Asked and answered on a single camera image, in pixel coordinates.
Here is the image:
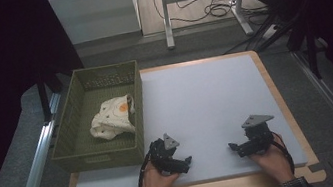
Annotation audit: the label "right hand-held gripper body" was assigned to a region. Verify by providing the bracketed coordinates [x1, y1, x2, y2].
[238, 111, 281, 158]

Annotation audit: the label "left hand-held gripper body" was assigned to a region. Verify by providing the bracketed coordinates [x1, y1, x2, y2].
[145, 130, 185, 180]

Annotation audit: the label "cream egg print towel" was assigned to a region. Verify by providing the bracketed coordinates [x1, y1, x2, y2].
[84, 93, 141, 144]

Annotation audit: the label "green plastic basket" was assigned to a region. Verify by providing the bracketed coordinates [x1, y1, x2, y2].
[37, 58, 156, 179]

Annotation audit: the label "person's left hand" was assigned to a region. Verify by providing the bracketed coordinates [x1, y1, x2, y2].
[133, 157, 182, 187]

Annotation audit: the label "person's right hand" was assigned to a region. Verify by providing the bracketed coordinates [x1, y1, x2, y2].
[246, 130, 298, 187]

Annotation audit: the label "black tape piece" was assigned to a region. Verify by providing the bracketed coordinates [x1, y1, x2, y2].
[306, 161, 327, 174]

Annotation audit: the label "black tripod legs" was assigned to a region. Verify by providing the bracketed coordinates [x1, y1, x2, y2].
[217, 6, 305, 59]

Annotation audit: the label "white power strip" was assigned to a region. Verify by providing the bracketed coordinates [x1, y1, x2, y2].
[259, 22, 282, 42]

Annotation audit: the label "black metal stand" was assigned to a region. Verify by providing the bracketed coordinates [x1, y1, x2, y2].
[34, 69, 70, 125]

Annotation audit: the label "white cabinet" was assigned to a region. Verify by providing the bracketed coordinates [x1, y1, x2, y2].
[47, 0, 145, 48]

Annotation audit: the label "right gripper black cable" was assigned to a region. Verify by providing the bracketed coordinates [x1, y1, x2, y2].
[270, 129, 298, 179]

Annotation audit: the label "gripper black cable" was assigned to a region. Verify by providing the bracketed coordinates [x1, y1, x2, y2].
[132, 152, 157, 187]
[270, 129, 298, 179]

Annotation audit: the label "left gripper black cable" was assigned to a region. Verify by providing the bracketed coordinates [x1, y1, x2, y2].
[132, 152, 157, 187]

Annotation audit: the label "white board with wooden frame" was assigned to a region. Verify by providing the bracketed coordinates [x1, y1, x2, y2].
[56, 47, 310, 187]

